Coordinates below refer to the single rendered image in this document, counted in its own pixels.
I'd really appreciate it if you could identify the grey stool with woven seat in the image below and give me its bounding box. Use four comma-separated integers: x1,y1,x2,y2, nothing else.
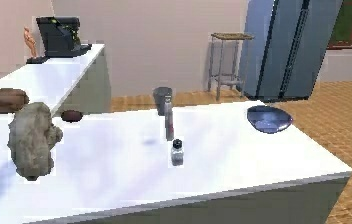
207,32,255,102

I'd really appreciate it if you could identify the brown framed window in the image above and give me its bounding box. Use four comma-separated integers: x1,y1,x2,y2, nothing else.
327,0,352,51

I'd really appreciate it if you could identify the dark brown potato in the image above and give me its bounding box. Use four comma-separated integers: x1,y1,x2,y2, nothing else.
60,109,84,123

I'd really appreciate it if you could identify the dark grey cup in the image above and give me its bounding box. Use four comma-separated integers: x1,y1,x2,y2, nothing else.
152,86,174,117

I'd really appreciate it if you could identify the small clear black-capped shaker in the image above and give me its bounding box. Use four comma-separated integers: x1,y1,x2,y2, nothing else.
170,139,185,167

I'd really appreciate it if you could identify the brown bread loaf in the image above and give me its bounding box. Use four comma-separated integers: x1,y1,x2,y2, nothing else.
0,87,30,116

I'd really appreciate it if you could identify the blue glass bowl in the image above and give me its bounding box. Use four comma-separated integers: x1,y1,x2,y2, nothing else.
246,105,294,135

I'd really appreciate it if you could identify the white side counter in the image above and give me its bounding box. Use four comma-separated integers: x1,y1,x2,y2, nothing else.
0,43,112,116

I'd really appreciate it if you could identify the tan figurine on black base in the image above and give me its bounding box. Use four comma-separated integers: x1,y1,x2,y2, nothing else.
23,26,49,65

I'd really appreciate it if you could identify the grey slim bottle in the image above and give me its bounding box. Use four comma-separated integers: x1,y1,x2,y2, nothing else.
163,95,175,142

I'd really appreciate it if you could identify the grey blue fridge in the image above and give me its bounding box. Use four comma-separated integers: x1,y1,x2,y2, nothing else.
236,0,345,103

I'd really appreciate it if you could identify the black coffee machine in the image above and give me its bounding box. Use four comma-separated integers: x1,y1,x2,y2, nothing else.
35,16,93,58

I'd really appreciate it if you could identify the white kitchen island counter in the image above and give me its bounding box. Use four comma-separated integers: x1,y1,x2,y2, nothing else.
0,99,352,224

